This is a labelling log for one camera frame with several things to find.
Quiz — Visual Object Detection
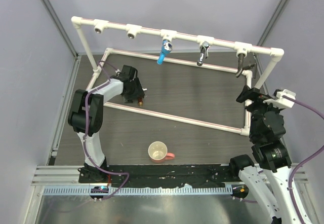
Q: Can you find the white PVC pipe frame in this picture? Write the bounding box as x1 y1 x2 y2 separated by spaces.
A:
71 16 284 136

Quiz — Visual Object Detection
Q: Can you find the slotted cable duct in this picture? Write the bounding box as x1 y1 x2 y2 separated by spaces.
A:
43 184 232 196

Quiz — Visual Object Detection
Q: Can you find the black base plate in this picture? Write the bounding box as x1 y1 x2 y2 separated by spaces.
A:
78 163 247 189

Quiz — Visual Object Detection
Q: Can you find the brown faucet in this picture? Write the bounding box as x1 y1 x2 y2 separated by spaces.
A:
138 88 147 106

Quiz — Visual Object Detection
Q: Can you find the pink mug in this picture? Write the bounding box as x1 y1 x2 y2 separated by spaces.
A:
147 141 175 163

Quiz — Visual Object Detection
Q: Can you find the chrome faucet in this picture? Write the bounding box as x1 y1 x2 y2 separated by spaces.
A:
197 41 211 66

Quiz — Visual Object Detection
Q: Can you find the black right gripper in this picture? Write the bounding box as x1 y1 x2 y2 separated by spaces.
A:
236 85 282 139

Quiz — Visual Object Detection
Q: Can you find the blue plastic faucet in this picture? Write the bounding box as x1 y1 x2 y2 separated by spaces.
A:
157 40 173 65

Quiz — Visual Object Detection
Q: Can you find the dark bronze lever faucet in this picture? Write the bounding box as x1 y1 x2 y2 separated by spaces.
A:
235 53 258 79

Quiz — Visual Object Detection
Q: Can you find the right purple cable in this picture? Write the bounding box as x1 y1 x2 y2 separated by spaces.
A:
239 96 324 224

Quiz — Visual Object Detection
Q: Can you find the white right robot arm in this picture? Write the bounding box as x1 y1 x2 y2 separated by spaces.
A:
228 85 323 223

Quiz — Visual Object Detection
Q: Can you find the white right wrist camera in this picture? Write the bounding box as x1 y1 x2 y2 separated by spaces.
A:
272 89 296 109

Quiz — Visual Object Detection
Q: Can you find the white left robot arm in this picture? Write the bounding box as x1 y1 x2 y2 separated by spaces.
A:
68 65 145 183

